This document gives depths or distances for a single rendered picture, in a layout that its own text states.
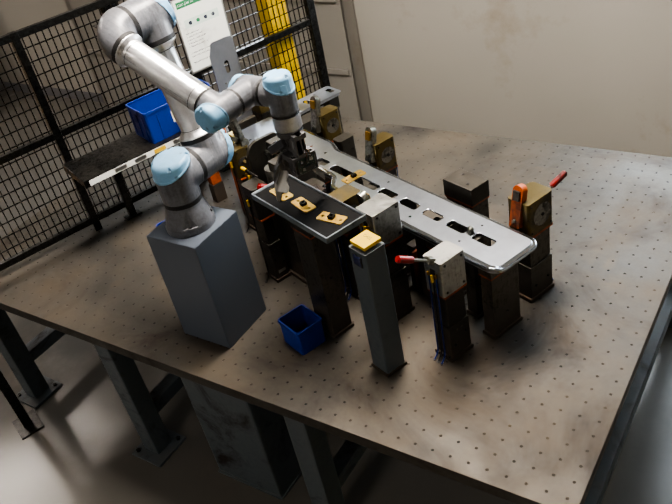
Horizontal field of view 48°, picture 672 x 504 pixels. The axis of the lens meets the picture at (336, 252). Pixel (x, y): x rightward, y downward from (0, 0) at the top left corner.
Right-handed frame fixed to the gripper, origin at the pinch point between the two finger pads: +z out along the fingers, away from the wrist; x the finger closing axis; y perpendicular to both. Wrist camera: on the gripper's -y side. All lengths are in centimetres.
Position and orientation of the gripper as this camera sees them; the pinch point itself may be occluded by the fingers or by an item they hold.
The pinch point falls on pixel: (300, 190)
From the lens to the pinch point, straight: 211.6
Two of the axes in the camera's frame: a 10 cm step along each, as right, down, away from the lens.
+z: 1.8, 7.9, 5.8
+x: 8.2, -4.5, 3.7
